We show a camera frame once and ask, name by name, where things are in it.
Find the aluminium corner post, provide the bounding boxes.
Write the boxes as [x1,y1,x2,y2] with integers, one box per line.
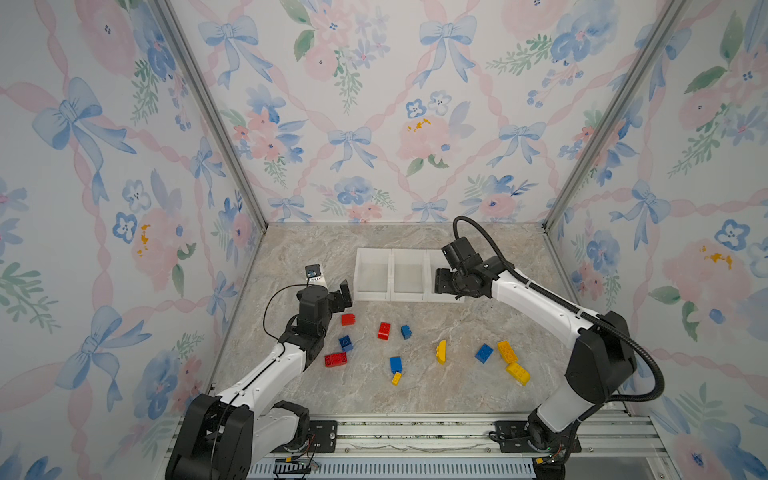
[148,0,267,234]
[542,0,690,234]

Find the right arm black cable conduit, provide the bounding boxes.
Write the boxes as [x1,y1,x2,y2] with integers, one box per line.
[451,215,666,403]

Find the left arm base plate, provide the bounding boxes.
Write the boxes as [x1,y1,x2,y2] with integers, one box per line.
[273,420,339,456]

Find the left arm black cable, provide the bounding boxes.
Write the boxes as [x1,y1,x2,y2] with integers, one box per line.
[262,283,301,343]

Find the aluminium rail frame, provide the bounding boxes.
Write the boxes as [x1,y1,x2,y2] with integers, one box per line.
[149,410,679,480]

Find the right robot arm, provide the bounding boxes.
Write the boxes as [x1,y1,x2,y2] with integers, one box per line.
[435,237,637,451]

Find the yellow long lego brick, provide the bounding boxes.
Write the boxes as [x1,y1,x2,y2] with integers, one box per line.
[506,362,531,386]

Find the long red lego brick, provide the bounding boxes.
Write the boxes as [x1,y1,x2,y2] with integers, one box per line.
[324,352,348,368]

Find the white bin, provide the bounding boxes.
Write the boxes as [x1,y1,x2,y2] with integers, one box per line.
[391,249,426,302]
[423,249,464,304]
[353,248,391,301]

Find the left aluminium corner post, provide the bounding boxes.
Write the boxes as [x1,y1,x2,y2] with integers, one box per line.
[148,0,267,234]

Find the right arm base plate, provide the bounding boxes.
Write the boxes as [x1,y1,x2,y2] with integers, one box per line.
[487,420,582,455]

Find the yellow curved lego brick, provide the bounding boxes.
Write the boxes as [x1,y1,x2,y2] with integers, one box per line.
[436,340,447,365]

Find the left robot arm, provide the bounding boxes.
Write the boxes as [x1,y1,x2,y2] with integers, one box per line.
[165,281,353,479]

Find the red square lego brick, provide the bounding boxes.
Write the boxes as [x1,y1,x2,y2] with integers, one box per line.
[377,322,391,341]

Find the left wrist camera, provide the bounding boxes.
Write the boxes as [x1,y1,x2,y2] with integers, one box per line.
[304,263,327,287]

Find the right aluminium corner post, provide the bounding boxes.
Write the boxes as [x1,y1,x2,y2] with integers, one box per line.
[542,0,690,234]

